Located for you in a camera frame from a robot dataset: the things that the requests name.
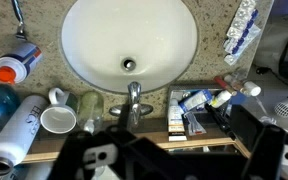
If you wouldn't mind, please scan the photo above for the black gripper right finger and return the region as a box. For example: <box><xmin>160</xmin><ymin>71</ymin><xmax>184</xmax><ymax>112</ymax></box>
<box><xmin>242</xmin><ymin>124</ymin><xmax>287</xmax><ymax>180</ymax></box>

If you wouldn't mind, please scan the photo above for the clear soap dispenser bottle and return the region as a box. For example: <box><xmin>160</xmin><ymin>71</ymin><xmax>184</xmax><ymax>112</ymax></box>
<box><xmin>77</xmin><ymin>91</ymin><xmax>105</xmax><ymax>134</ymax></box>

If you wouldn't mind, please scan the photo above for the white tube orange label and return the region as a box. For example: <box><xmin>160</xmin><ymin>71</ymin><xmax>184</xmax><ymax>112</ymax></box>
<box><xmin>167</xmin><ymin>98</ymin><xmax>188</xmax><ymax>143</ymax></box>

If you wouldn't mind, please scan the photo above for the white oval sink basin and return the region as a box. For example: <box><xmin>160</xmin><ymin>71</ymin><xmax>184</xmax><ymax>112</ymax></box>
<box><xmin>61</xmin><ymin>0</ymin><xmax>199</xmax><ymax>94</ymax></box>

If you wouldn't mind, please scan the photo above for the blue white bottle orange cap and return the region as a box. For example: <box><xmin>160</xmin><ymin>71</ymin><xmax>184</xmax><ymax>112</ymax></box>
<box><xmin>0</xmin><ymin>41</ymin><xmax>44</xmax><ymax>85</ymax></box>

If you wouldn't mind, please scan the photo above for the chrome sink faucet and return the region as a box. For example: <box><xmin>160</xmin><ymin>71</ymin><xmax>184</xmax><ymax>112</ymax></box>
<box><xmin>108</xmin><ymin>81</ymin><xmax>154</xmax><ymax>131</ymax></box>

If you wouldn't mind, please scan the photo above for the black hair brush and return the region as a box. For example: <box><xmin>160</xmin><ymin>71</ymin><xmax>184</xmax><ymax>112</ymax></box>
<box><xmin>204</xmin><ymin>103</ymin><xmax>236</xmax><ymax>138</ymax></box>

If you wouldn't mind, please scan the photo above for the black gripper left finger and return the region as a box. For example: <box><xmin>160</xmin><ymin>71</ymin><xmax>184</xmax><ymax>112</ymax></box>
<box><xmin>47</xmin><ymin>128</ymin><xmax>122</xmax><ymax>180</ymax></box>

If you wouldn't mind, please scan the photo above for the grey metal cup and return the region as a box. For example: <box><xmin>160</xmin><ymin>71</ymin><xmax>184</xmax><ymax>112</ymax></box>
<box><xmin>39</xmin><ymin>87</ymin><xmax>79</xmax><ymax>135</ymax></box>

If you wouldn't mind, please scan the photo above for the wood framed wall mirror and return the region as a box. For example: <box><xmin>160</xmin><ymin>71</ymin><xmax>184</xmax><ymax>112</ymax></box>
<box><xmin>20</xmin><ymin>128</ymin><xmax>252</xmax><ymax>165</ymax></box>

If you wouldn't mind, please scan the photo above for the grey mesh metal tray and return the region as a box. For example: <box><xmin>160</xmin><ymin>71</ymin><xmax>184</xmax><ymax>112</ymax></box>
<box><xmin>167</xmin><ymin>83</ymin><xmax>239</xmax><ymax>142</ymax></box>

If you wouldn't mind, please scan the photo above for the clear sachet packet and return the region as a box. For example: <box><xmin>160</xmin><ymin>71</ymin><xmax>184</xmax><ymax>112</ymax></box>
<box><xmin>183</xmin><ymin>111</ymin><xmax>207</xmax><ymax>137</ymax></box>

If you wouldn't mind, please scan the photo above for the contact lens blister strip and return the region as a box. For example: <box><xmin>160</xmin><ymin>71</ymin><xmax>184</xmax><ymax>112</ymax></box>
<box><xmin>226</xmin><ymin>0</ymin><xmax>259</xmax><ymax>39</ymax></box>
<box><xmin>223</xmin><ymin>24</ymin><xmax>262</xmax><ymax>66</ymax></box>

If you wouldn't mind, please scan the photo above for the black silver razor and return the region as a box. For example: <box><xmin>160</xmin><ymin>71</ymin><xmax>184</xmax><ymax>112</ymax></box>
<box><xmin>11</xmin><ymin>0</ymin><xmax>28</xmax><ymax>42</ymax></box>

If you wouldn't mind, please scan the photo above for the red lip balm stick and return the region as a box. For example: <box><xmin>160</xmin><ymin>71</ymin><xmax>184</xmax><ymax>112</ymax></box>
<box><xmin>213</xmin><ymin>75</ymin><xmax>238</xmax><ymax>98</ymax></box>

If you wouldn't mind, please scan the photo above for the small white pill bottle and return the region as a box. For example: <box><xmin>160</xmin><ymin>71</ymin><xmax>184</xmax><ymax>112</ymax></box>
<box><xmin>242</xmin><ymin>80</ymin><xmax>262</xmax><ymax>98</ymax></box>

